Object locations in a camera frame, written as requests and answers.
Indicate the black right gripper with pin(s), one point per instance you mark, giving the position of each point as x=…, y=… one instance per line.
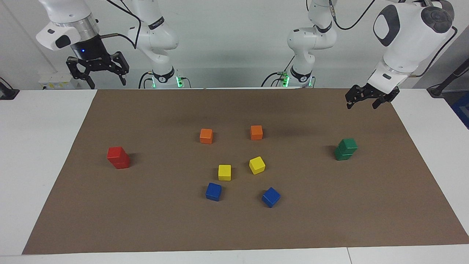
x=89, y=55

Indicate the orange wooden cube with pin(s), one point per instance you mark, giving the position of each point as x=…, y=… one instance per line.
x=256, y=132
x=206, y=136

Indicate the blue crate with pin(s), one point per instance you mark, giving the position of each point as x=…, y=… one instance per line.
x=461, y=110

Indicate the yellow wooden cube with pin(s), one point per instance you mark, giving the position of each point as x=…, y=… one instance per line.
x=257, y=165
x=224, y=172

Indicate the brown paper mat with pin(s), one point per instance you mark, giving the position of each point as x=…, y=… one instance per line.
x=146, y=220

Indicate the green wooden cube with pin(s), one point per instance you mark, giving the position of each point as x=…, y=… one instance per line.
x=348, y=145
x=342, y=156

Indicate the black clamp mount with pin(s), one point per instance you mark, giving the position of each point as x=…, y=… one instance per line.
x=7, y=92

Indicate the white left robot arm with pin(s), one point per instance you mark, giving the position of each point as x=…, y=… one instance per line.
x=406, y=40

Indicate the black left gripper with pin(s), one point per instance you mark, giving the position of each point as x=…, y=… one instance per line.
x=381, y=92

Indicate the white box yellow labels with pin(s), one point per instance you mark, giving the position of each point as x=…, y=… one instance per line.
x=55, y=81

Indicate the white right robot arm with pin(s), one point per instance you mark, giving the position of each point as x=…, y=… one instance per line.
x=69, y=14

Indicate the black stand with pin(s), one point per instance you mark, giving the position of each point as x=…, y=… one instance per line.
x=445, y=86

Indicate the red wooden cube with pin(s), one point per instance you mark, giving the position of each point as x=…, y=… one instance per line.
x=122, y=164
x=116, y=153

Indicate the blue wooden cube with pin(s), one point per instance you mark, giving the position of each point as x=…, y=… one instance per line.
x=213, y=191
x=271, y=197

